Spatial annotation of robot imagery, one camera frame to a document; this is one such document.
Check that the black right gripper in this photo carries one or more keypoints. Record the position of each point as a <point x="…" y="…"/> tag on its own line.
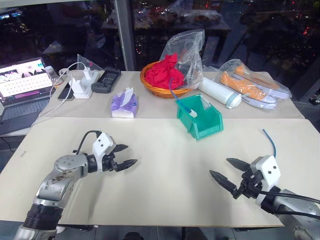
<point x="248" y="187"/>

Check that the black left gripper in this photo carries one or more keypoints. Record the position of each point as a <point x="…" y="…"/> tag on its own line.
<point x="110" y="165"/>

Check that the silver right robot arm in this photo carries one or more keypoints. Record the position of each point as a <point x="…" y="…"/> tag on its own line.
<point x="300" y="215"/>

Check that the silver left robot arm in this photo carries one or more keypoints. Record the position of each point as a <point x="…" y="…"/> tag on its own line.
<point x="62" y="172"/>

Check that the purple tissue pack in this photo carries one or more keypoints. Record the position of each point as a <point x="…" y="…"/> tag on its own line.
<point x="123" y="105"/>

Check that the green plastic storage bin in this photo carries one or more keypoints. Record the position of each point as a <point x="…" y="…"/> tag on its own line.
<point x="207" y="122"/>

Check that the orange wicker basket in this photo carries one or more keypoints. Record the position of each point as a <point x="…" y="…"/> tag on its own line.
<point x="160" y="90"/>

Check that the white power adapter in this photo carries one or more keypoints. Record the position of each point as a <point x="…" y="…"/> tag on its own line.
<point x="81" y="91"/>

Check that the black handheld controller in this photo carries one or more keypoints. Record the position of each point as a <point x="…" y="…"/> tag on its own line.
<point x="107" y="78"/>

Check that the white bottle with pale cap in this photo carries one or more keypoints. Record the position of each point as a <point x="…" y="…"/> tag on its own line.
<point x="217" y="92"/>

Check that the orange white canvas shoe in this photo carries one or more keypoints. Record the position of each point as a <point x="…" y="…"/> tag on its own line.
<point x="245" y="88"/>
<point x="262" y="81"/>

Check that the black smartphone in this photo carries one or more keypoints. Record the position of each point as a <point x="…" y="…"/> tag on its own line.
<point x="65" y="93"/>

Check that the red cloth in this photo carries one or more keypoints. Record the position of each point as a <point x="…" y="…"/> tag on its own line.
<point x="162" y="73"/>

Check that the clear shoe bag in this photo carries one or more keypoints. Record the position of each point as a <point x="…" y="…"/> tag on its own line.
<point x="252" y="82"/>

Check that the small clear bottle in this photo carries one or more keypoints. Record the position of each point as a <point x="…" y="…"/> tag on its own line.
<point x="51" y="75"/>

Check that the clear plastic bag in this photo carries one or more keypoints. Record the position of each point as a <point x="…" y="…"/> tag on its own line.
<point x="190" y="55"/>

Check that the grey laptop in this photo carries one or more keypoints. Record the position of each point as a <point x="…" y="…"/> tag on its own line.
<point x="23" y="85"/>

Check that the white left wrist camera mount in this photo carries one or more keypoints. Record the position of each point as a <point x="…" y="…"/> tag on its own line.
<point x="102" y="145"/>

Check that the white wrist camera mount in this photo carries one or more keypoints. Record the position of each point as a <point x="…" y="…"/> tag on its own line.
<point x="268" y="170"/>
<point x="102" y="145"/>

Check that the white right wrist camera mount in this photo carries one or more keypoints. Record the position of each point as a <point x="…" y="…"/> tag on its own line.
<point x="268" y="170"/>

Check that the grey window frame post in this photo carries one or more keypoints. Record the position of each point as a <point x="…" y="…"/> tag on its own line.
<point x="125" y="35"/>

